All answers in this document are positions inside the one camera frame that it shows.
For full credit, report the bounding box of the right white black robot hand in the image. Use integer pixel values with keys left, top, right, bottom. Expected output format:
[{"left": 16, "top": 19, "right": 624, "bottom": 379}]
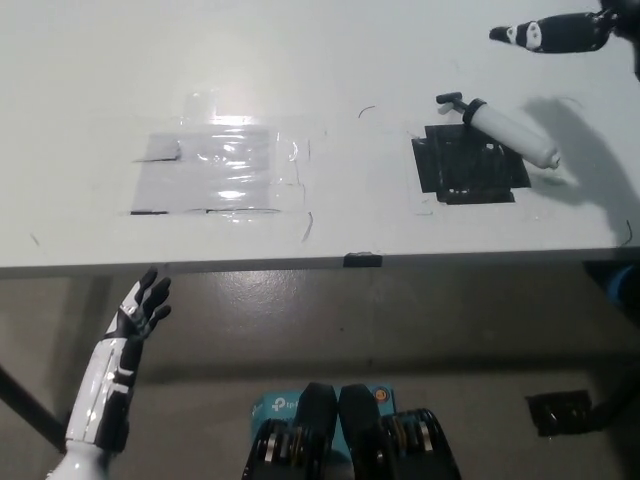
[{"left": 488, "top": 10, "right": 614, "bottom": 54}]

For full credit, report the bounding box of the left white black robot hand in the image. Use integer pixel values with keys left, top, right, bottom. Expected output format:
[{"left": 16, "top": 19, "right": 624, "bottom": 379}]
[{"left": 64, "top": 267, "right": 174, "bottom": 454}]

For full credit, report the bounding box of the white air pump black handle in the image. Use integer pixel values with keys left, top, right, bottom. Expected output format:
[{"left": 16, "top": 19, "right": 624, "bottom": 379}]
[{"left": 436, "top": 92, "right": 562, "bottom": 171}]

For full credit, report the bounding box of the black table leg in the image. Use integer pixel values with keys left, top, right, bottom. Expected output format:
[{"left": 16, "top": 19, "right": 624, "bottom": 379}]
[{"left": 0, "top": 366, "right": 69, "bottom": 444}]

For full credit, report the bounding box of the teal router box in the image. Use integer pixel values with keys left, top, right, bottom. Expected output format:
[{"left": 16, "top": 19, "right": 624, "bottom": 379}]
[{"left": 249, "top": 384, "right": 396, "bottom": 457}]

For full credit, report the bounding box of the black tape square patch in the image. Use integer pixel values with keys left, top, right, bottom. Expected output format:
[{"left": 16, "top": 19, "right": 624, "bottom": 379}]
[{"left": 410, "top": 124, "right": 531, "bottom": 205}]

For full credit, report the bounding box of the clear plastic sheet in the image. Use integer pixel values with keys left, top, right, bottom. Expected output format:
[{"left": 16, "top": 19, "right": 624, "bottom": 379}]
[{"left": 130, "top": 132, "right": 281, "bottom": 216}]

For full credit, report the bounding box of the clear plastic film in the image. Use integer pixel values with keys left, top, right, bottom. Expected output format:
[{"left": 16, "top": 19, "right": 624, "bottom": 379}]
[{"left": 92, "top": 89, "right": 331, "bottom": 236}]

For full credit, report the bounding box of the blue object under table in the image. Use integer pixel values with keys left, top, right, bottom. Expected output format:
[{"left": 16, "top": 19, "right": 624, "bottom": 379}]
[{"left": 582, "top": 262, "right": 640, "bottom": 310}]

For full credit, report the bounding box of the black table edge clip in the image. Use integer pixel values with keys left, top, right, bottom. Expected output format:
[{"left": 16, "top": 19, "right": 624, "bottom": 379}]
[{"left": 342, "top": 252, "right": 384, "bottom": 268}]

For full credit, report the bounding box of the black floor foot plate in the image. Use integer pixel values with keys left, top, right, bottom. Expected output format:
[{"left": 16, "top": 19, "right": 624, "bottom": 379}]
[{"left": 525, "top": 389, "right": 604, "bottom": 440}]

